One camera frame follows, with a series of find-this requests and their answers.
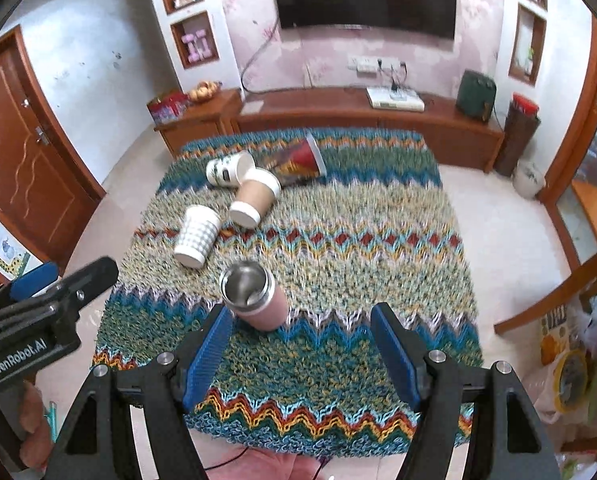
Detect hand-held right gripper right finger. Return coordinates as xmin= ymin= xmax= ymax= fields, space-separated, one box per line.
xmin=369 ymin=302 xmax=561 ymax=480

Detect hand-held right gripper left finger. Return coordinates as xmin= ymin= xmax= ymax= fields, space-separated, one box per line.
xmin=43 ymin=305 xmax=235 ymax=480

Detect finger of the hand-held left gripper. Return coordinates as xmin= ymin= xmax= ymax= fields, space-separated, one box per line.
xmin=0 ymin=256 xmax=120 ymax=331
xmin=0 ymin=262 xmax=60 ymax=313

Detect pink steel tumbler cup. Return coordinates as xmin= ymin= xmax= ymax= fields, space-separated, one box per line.
xmin=219 ymin=261 xmax=290 ymax=332

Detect white dotted cup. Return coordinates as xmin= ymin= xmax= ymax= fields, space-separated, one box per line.
xmin=173 ymin=205 xmax=223 ymax=267

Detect brown paper cup white lid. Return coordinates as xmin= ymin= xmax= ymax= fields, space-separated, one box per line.
xmin=228 ymin=167 xmax=282 ymax=228

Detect white cup black print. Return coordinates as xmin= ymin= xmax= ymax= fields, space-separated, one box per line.
xmin=206 ymin=151 xmax=256 ymax=188

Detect red patterned paper cup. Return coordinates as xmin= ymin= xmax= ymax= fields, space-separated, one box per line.
xmin=256 ymin=132 xmax=327 ymax=188

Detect person's left hand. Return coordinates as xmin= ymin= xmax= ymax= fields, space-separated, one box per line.
xmin=18 ymin=379 xmax=55 ymax=470

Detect colourful knitted blanket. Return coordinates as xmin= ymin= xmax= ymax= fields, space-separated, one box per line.
xmin=92 ymin=129 xmax=484 ymax=461

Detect brown wooden door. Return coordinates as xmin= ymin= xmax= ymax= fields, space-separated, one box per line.
xmin=0 ymin=27 xmax=106 ymax=271

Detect person's leg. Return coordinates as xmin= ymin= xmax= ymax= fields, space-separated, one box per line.
xmin=206 ymin=447 xmax=329 ymax=480

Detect yellow round item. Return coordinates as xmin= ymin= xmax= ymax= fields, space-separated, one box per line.
xmin=553 ymin=350 xmax=589 ymax=413

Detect red tin box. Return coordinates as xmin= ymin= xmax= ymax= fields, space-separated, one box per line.
xmin=147 ymin=91 xmax=190 ymax=126

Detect wooden chair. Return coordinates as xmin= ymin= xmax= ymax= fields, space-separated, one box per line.
xmin=493 ymin=250 xmax=597 ymax=461

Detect white plastic bag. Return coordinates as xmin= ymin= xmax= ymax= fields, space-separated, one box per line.
xmin=568 ymin=292 xmax=597 ymax=356

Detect bowl of fruit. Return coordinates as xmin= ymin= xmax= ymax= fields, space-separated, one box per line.
xmin=187 ymin=81 xmax=222 ymax=103

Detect white ceramic pot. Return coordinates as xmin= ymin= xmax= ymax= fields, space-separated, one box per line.
xmin=512 ymin=160 xmax=546 ymax=200

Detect wooden television cabinet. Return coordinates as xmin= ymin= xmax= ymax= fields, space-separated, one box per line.
xmin=153 ymin=87 xmax=506 ymax=173

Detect tall brown bin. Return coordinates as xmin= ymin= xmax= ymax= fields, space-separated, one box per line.
xmin=493 ymin=92 xmax=541 ymax=177

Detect pink dumbbells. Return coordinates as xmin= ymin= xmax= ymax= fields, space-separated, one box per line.
xmin=181 ymin=31 xmax=214 ymax=66

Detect white set-top box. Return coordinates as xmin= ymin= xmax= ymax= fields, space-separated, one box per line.
xmin=367 ymin=86 xmax=425 ymax=111

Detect dark green appliance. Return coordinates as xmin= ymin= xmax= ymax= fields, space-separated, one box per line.
xmin=455 ymin=70 xmax=496 ymax=123

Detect black television cable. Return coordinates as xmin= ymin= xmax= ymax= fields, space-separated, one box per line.
xmin=241 ymin=15 xmax=282 ymax=93

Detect white wall socket strip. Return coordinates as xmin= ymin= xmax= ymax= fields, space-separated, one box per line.
xmin=347 ymin=56 xmax=408 ymax=75

